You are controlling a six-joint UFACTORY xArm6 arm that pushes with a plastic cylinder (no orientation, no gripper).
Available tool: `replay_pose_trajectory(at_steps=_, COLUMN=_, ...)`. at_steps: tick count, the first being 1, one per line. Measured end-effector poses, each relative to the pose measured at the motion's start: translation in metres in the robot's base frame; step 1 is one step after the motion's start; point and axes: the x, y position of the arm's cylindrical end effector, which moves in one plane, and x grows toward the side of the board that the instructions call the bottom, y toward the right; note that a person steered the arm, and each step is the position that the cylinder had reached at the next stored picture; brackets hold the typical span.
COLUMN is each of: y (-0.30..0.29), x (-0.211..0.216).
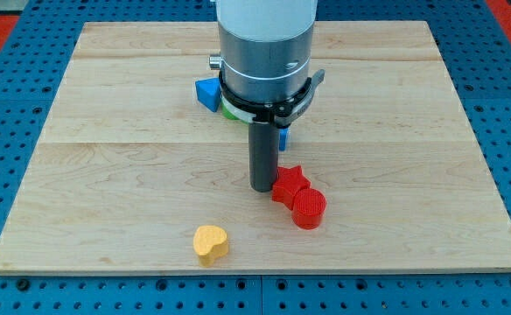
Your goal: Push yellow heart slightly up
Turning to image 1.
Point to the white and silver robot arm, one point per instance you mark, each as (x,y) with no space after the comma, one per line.
(265,48)

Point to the light wooden board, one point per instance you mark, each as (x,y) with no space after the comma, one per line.
(128,164)

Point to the red cylinder block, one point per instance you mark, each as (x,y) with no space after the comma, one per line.
(308,208)

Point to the blue triangle block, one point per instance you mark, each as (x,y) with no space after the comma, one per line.
(208,93)

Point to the small blue block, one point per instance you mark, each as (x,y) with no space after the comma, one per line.
(283,138)

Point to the yellow heart block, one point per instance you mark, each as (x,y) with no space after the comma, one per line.
(210,242)

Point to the green block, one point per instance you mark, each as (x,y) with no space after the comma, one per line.
(226,113)

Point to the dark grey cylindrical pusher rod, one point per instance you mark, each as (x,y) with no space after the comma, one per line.
(263,147)

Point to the red star block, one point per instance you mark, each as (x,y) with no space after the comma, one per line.
(289,182)

